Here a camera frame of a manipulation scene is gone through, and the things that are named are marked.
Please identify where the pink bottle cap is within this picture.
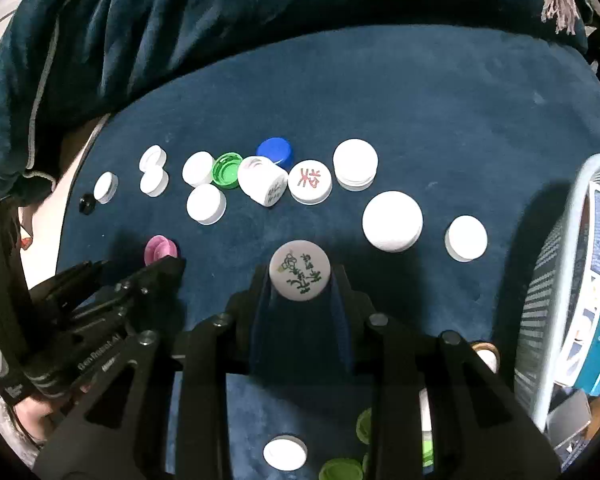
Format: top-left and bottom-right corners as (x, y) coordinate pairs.
(144, 235), (178, 266)

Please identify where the white stacked lid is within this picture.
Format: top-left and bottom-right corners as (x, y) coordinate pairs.
(332, 139), (379, 192)

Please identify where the cyan box in basket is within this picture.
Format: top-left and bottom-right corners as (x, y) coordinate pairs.
(555, 183), (600, 396)

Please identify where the blue bottle cap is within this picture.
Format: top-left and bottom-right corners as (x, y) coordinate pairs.
(256, 136), (294, 171)

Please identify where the gold lid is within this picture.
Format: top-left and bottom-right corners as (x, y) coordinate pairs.
(470, 341), (501, 374)

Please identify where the large white lid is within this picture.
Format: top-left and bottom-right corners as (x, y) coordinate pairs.
(362, 191), (424, 252)

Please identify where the grey mesh basket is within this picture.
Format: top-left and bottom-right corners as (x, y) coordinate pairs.
(514, 154), (600, 430)

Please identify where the green open cap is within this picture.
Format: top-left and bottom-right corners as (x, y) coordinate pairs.
(211, 152), (242, 190)

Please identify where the white jar lying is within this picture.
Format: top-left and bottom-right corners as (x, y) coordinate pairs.
(237, 156), (288, 207)

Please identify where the white cap near front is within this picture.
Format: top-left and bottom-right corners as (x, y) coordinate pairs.
(262, 434), (309, 471)

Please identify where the white cap red character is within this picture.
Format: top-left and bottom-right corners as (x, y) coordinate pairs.
(288, 159), (332, 206)

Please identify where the dark blue velvet blanket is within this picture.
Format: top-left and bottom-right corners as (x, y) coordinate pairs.
(35, 26), (600, 479)

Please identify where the white cap green print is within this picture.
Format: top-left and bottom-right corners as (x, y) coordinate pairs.
(268, 240), (332, 302)

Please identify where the dark blue pillow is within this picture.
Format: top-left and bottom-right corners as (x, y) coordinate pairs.
(0, 0), (588, 203)

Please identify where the white bottle cap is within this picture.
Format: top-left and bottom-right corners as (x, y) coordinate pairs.
(93, 171), (119, 204)
(182, 151), (215, 188)
(186, 183), (226, 226)
(444, 216), (488, 263)
(140, 167), (169, 197)
(138, 144), (166, 174)

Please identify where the small black cap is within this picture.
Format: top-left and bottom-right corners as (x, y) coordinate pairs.
(79, 193), (97, 216)

